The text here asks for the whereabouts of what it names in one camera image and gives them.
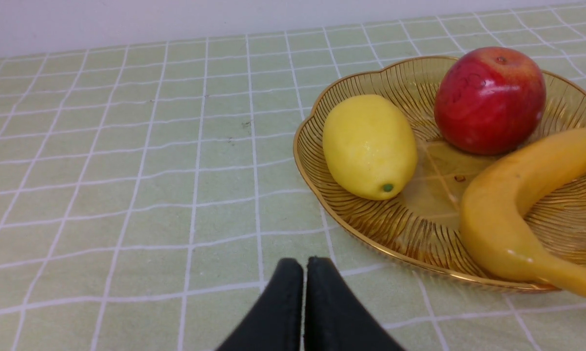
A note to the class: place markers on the red apple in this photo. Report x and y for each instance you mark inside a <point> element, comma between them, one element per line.
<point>490,101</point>

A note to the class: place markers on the yellow banana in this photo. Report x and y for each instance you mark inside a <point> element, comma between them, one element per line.
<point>493,208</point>

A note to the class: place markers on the green checkered tablecloth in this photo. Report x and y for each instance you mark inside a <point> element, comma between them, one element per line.
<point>147,192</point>

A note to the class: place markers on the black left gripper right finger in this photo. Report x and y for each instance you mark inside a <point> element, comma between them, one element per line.
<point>335,319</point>

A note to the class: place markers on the yellow lemon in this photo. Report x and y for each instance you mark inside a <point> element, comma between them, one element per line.
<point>369,147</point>

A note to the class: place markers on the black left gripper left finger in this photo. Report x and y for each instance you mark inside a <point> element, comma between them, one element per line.
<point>274,321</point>

